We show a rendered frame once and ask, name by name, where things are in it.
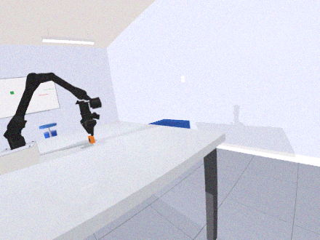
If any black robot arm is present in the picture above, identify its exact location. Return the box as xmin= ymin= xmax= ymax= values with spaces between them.
xmin=4 ymin=72 xmax=102 ymax=150

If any orange block with dark blue panel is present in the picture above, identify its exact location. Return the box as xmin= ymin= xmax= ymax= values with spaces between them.
xmin=88 ymin=135 xmax=95 ymax=144

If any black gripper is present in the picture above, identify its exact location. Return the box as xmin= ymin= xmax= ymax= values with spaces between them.
xmin=80 ymin=110 xmax=97 ymax=136

